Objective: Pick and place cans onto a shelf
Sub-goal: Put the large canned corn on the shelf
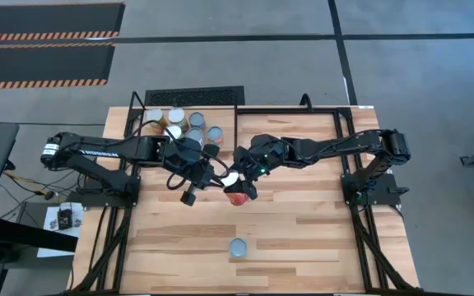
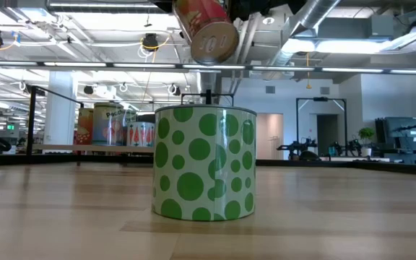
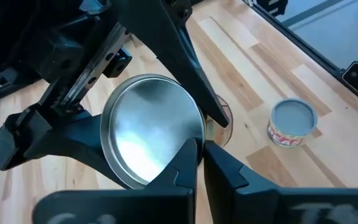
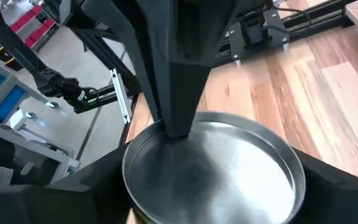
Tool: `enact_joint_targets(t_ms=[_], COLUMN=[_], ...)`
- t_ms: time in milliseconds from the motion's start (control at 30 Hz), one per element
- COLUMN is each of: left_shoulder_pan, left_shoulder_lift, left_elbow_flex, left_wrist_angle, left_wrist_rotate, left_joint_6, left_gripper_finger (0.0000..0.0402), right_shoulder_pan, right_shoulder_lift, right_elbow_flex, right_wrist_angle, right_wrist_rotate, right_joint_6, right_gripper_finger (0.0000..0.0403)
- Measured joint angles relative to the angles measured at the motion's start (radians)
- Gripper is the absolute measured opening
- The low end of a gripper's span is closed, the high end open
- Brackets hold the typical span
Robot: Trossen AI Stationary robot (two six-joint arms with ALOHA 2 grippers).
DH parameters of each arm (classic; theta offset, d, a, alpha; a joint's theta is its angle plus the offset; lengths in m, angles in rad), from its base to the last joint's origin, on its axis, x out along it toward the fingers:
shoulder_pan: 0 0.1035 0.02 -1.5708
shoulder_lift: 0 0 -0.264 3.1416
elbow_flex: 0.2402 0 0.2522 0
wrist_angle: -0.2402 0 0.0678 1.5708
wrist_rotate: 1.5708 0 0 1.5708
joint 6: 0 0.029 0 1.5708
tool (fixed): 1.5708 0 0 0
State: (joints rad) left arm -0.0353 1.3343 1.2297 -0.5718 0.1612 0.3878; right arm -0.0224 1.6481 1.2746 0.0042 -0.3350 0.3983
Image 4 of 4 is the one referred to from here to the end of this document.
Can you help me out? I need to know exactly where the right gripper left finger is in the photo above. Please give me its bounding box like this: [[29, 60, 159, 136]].
[[0, 144, 136, 224]]

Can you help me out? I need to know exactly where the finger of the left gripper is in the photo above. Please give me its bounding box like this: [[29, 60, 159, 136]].
[[113, 0, 239, 137]]

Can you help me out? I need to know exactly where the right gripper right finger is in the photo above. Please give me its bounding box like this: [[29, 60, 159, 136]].
[[293, 149, 358, 224]]

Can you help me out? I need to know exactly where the round silver metal pan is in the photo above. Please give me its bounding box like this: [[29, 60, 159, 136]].
[[122, 111, 306, 224]]

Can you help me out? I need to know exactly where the red storage shelf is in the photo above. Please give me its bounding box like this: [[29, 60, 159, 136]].
[[9, 4, 57, 50]]

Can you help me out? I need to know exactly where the blue panel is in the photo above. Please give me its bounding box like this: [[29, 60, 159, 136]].
[[0, 74, 26, 124]]

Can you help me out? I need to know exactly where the silver metal bracket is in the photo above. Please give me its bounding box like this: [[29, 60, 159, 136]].
[[109, 68, 133, 124]]

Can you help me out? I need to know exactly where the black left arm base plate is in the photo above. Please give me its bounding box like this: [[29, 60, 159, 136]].
[[227, 7, 291, 62]]

